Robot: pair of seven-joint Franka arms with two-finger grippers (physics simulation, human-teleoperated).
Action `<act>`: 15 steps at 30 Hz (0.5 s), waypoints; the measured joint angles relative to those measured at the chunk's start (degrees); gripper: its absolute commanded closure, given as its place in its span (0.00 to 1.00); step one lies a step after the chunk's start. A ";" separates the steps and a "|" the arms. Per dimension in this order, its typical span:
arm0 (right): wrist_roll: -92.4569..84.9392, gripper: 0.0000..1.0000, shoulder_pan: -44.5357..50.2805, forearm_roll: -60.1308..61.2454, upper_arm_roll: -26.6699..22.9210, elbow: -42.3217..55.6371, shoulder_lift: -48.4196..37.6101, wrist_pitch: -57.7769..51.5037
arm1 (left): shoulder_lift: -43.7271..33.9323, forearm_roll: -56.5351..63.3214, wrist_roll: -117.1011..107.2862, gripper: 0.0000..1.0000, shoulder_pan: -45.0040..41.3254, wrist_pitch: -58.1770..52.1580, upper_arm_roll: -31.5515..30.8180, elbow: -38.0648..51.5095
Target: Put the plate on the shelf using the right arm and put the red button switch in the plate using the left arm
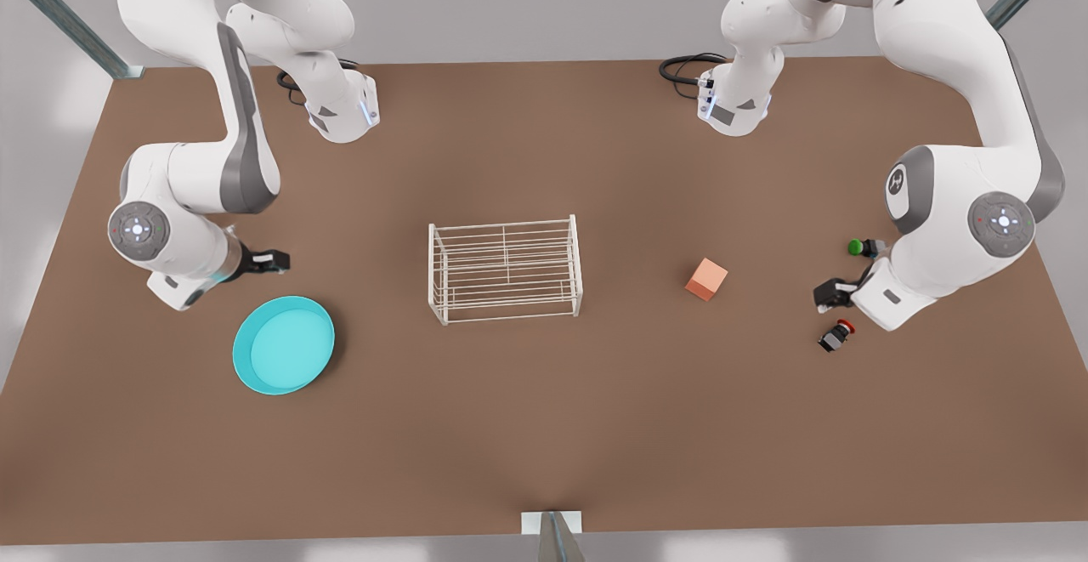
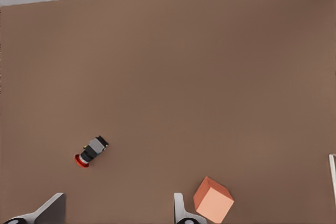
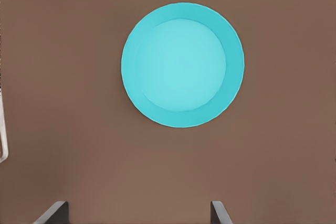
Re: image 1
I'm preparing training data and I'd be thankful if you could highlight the orange cube block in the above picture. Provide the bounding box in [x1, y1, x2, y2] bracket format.
[685, 258, 729, 302]

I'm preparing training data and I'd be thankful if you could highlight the cyan round plate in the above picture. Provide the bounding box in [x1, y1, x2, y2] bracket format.
[232, 295, 336, 396]

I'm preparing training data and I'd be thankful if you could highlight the white wire shelf rack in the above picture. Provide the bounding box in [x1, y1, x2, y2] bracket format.
[428, 214, 584, 326]

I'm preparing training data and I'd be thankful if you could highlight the red button switch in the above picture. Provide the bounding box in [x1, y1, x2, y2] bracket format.
[818, 321, 857, 354]

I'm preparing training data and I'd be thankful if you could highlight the black cable loop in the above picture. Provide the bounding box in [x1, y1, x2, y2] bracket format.
[658, 53, 730, 101]
[276, 58, 361, 107]

